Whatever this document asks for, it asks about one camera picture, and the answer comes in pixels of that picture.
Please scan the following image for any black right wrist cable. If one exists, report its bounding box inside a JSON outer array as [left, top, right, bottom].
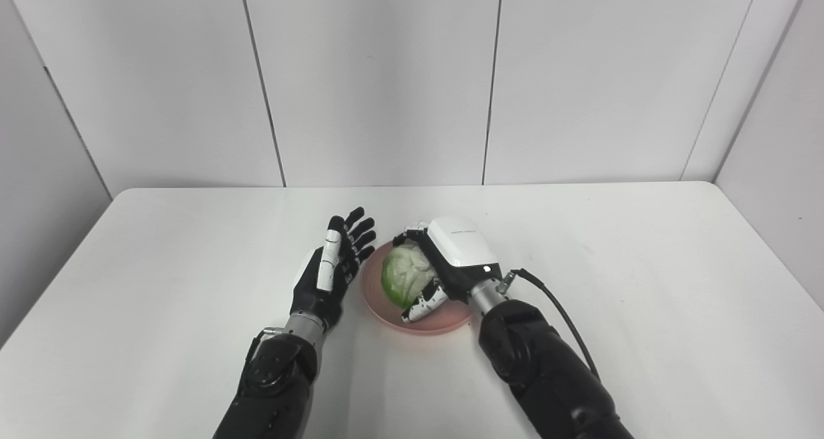
[[497, 268, 601, 382]]

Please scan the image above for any green white cabbage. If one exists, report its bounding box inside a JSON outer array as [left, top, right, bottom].
[[381, 245, 440, 310]]

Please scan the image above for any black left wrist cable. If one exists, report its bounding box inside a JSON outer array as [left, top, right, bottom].
[[243, 327, 287, 369]]

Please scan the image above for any pink plate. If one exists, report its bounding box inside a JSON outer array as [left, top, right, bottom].
[[359, 241, 474, 335]]

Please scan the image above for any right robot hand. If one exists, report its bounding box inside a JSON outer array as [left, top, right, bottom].
[[393, 216, 504, 324]]

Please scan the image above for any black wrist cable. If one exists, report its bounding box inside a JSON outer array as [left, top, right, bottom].
[[497, 268, 601, 382], [243, 327, 287, 369]]

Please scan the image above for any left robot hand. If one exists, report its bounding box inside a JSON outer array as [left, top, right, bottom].
[[290, 207, 377, 333]]

